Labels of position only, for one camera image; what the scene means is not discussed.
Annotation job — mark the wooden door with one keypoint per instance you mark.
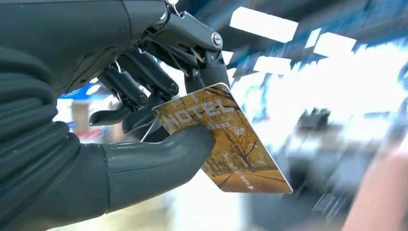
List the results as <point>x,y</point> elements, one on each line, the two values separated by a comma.
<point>80,116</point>

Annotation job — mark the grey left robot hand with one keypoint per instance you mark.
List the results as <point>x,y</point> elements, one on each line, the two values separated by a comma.
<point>79,38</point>

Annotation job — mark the ceiling light panel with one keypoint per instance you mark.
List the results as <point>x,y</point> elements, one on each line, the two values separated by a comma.
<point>264,25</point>
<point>334,44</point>
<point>272,65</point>

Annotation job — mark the yellow hotel key card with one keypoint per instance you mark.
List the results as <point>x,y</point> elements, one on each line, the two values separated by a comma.
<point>242,150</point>

